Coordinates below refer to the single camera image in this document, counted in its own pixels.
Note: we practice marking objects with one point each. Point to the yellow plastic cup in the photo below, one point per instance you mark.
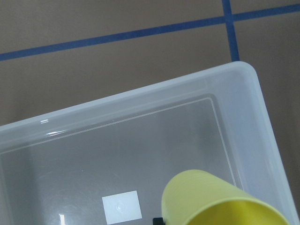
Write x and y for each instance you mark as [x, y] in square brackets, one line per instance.
[196, 197]

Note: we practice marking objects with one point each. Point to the clear plastic storage box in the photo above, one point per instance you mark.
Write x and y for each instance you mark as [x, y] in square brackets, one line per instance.
[56, 168]

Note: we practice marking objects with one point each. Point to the white label sticker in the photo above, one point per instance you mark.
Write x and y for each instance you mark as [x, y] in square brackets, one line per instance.
[121, 207]

